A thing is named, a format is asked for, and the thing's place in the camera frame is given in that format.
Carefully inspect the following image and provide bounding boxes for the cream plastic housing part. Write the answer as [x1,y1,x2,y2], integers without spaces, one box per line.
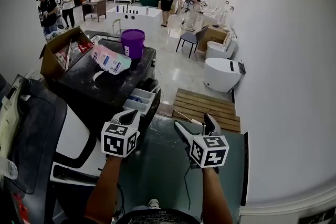
[0,80,31,166]

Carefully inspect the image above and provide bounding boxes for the beige looped handle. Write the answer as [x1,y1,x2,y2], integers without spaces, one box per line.
[112,18,122,35]

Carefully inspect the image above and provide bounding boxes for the wooden slat platform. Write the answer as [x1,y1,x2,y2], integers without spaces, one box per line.
[172,88,242,133]

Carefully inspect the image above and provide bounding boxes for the white detergent drawer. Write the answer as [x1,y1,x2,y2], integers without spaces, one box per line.
[122,88,156,116]

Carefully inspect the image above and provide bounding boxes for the purple bucket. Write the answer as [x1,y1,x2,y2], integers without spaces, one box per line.
[120,29,146,60]

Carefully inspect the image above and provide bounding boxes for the person's left forearm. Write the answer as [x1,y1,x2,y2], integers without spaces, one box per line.
[83,156,123,221]

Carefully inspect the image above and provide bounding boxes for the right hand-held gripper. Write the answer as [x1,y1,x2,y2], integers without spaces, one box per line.
[173,113,230,174]

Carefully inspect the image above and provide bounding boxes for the brown carton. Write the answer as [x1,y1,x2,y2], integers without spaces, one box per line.
[196,25,229,52]

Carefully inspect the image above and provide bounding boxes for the pink detergent bag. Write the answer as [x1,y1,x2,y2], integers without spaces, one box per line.
[91,44,132,76]

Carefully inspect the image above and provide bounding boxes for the white toilet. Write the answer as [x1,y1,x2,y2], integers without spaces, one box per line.
[203,5,229,26]
[203,57,246,93]
[205,31,238,60]

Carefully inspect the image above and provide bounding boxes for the person's right forearm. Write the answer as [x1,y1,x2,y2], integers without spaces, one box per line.
[201,166,234,224]

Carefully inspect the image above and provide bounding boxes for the black white top-load washing machine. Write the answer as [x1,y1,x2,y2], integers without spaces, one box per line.
[0,73,117,224]

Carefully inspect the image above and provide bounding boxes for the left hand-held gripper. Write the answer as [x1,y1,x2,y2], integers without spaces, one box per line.
[101,109,142,158]

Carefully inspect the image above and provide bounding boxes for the white bathtub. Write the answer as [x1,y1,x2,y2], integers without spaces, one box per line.
[106,5,163,35]

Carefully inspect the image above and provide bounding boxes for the wooden desk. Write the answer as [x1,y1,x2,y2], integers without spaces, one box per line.
[81,0,107,23]

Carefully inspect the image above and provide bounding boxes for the person's black t-shirt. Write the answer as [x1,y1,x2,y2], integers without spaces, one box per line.
[115,208,203,224]

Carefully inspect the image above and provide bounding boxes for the black front-load washing machine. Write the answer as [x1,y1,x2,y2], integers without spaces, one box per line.
[56,46,162,140]

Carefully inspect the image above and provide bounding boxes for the dark grey chair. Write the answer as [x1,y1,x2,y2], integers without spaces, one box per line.
[175,25,209,59]

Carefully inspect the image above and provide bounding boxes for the open cardboard box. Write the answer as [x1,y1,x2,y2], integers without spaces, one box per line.
[39,26,95,82]

